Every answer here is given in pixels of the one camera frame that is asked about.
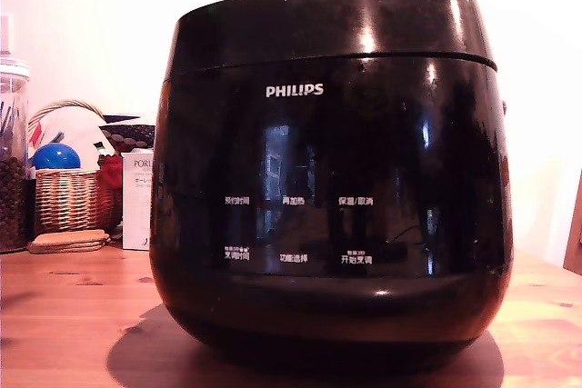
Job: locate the blue ball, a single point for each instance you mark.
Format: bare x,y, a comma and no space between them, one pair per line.
55,156

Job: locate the black Philips rice cooker body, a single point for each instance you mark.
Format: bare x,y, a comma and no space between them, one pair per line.
327,156

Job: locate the cork coaster stack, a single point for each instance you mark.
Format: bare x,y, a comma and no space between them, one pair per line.
69,241

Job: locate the white printed carton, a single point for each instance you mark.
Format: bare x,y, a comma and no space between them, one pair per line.
136,206

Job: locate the white paper card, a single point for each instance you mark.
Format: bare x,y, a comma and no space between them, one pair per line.
78,126

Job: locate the woven wicker basket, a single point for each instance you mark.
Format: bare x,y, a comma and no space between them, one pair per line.
68,199

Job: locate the black rice cooker lid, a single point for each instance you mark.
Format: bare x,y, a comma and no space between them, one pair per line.
327,24

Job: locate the dark dotted bowl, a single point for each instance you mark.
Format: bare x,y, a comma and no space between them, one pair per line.
130,133

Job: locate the glass jar with coffee beans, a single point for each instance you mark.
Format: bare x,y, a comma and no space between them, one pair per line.
11,188

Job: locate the red cloth pouch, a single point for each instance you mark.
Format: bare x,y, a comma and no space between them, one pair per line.
111,172

